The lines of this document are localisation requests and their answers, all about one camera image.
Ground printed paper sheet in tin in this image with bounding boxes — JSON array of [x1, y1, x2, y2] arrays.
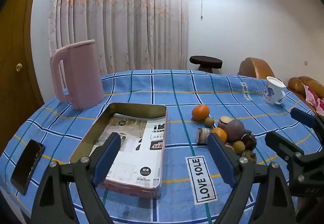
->
[[91, 114, 166, 189]]

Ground pink metal tin box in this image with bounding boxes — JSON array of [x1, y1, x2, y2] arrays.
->
[[69, 103, 167, 199]]

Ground green kiwi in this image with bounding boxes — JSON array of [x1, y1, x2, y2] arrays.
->
[[204, 116, 215, 127], [232, 140, 245, 155]]

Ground dark round stool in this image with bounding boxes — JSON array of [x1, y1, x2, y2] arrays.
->
[[189, 56, 223, 73]]

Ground pink floral cloth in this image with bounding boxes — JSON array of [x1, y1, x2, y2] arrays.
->
[[304, 85, 324, 116]]

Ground brass door knob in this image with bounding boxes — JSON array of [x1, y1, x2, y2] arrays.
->
[[16, 63, 23, 72]]

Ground brown leather chair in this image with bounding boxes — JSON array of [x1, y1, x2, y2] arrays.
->
[[238, 57, 275, 79]]

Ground wooden door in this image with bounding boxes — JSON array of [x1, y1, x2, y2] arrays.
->
[[1, 0, 43, 150]]

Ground pink floral curtain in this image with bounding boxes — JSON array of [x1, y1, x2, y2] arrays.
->
[[48, 0, 188, 75]]

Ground brown leather sofa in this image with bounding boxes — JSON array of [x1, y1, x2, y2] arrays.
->
[[288, 76, 323, 114]]

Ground white blue floral mug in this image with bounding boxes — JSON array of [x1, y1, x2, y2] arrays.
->
[[264, 76, 286, 105]]

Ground pink plastic pitcher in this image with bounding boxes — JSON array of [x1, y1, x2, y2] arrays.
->
[[50, 40, 104, 110]]

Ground blue plaid tablecloth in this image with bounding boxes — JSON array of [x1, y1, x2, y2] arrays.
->
[[0, 69, 322, 224]]

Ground black smartphone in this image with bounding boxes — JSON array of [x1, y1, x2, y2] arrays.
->
[[11, 139, 45, 195]]

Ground cut striped yam chunk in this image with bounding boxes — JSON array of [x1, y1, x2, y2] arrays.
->
[[195, 128, 211, 145]]

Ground purple round turnip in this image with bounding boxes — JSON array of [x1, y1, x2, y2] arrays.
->
[[225, 120, 246, 142]]

